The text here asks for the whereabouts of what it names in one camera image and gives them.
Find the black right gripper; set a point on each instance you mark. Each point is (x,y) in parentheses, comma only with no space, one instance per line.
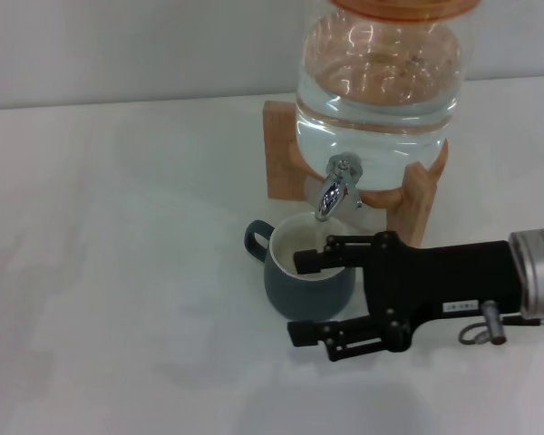
(440,276)

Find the dark grey ceramic mug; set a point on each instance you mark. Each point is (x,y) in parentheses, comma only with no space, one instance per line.
(294,296)

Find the chrome faucet with lever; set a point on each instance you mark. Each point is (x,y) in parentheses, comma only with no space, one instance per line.
(331,195)

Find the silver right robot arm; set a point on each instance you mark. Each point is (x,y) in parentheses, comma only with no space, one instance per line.
(541,272)

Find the grey connector plug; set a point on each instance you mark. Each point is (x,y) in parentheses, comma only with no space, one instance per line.
(493,324)

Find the wooden dispenser stand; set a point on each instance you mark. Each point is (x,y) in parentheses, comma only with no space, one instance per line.
(278,149)

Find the glass water dispenser jar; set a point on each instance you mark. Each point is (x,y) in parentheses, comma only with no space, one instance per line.
(372,104)

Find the orange jar lid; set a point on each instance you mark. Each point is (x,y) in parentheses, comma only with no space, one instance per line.
(403,10)

